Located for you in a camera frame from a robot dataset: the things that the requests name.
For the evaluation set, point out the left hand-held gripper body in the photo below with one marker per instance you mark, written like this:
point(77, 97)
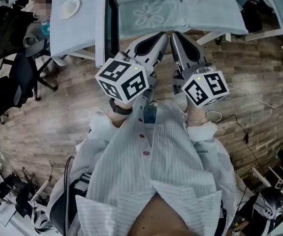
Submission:
point(121, 82)

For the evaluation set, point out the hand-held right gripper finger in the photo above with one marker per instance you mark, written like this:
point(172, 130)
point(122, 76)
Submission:
point(175, 53)
point(201, 56)

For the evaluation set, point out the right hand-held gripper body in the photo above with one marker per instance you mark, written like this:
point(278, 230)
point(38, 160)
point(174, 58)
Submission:
point(205, 90)

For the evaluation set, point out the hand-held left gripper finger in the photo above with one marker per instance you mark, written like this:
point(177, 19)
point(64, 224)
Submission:
point(163, 55)
point(159, 39)

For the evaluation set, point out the white microwave with black door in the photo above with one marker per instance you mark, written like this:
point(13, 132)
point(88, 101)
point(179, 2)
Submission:
point(100, 33)

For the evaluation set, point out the person's left forearm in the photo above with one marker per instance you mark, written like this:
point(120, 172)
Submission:
point(117, 120)

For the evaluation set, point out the person's right forearm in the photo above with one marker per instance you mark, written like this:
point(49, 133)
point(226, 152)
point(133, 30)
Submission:
point(196, 112)

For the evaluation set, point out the teal floral cloth mat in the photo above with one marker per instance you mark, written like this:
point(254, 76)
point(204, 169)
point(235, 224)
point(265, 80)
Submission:
point(166, 18)

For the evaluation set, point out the black wrist watch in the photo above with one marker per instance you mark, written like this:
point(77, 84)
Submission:
point(121, 111)

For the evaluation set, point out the light blue tablecloth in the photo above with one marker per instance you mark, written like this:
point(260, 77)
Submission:
point(77, 36)

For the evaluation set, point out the black bag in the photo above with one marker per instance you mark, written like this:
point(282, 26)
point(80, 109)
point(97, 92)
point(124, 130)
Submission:
point(252, 16)

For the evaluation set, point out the person's striped light shirt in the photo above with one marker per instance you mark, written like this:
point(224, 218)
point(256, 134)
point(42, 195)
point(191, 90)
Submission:
point(175, 156)

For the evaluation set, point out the empty white plate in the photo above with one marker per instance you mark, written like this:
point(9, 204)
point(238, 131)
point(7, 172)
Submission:
point(69, 7)

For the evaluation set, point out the white metal rack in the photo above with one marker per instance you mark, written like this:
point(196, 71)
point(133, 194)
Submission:
point(276, 177)

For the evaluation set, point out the black domed helmet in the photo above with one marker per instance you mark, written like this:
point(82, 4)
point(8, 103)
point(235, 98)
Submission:
point(273, 199)

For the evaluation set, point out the white rod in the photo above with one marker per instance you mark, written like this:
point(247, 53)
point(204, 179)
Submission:
point(40, 191)

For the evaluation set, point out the person's bare chest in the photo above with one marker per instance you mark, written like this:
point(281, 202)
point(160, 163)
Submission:
point(158, 217)

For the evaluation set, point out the white cluttered desk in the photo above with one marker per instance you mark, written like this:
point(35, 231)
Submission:
point(10, 221)

